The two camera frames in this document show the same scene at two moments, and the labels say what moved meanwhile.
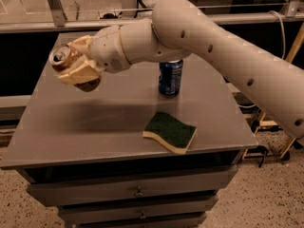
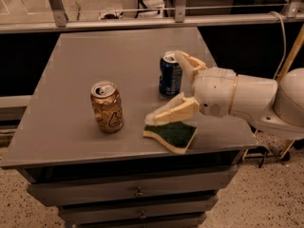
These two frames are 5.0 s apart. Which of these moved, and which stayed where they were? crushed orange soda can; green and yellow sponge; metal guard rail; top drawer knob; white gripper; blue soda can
Moved: white gripper; crushed orange soda can
Stayed: metal guard rail; top drawer knob; blue soda can; green and yellow sponge
